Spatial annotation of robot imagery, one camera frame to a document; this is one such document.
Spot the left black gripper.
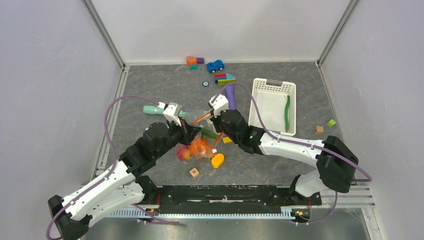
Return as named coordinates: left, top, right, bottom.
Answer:
left=154, top=116, right=202, bottom=159

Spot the long green cucumber toy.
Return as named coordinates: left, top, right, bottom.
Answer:
left=200, top=128, right=219, bottom=140

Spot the red apple toy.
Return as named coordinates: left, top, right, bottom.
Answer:
left=176, top=147, right=191, bottom=161

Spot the orange pumpkin toy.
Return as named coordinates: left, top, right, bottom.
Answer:
left=187, top=138, right=214, bottom=159

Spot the clear zip bag orange zipper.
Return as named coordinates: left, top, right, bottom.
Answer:
left=175, top=110, right=222, bottom=161

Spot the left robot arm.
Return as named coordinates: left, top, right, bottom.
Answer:
left=45, top=120, right=201, bottom=240

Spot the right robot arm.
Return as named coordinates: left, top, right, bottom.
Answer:
left=210, top=110, right=359, bottom=204

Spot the yellow brick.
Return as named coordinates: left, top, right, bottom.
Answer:
left=222, top=137, right=233, bottom=144

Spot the orange oval block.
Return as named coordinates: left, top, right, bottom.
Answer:
left=210, top=153, right=225, bottom=168

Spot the wooden cube with X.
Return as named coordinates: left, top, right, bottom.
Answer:
left=189, top=167, right=200, bottom=178

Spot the multicolour brick stack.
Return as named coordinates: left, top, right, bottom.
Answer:
left=214, top=73, right=236, bottom=85

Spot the white plastic basket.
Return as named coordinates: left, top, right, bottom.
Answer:
left=248, top=78, right=297, bottom=137

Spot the blue toy car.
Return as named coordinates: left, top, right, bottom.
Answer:
left=206, top=59, right=225, bottom=73

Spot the green chili pepper toy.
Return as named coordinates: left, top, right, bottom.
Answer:
left=284, top=95, right=291, bottom=133

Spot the teal small block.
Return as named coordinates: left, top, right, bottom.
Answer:
left=189, top=64, right=199, bottom=70

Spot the purple small block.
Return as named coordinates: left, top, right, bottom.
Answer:
left=196, top=57, right=205, bottom=64

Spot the small wooden cube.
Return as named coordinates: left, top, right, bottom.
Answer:
left=314, top=125, right=324, bottom=135

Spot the small green cube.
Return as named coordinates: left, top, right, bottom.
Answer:
left=327, top=119, right=337, bottom=128

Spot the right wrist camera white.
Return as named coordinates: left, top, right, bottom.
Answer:
left=208, top=94, right=229, bottom=118

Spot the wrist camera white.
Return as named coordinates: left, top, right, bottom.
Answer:
left=208, top=94, right=229, bottom=118
left=157, top=102, right=182, bottom=127

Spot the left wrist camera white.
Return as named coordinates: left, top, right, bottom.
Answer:
left=157, top=102, right=182, bottom=127

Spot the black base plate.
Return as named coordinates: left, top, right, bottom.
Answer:
left=135, top=175, right=324, bottom=215

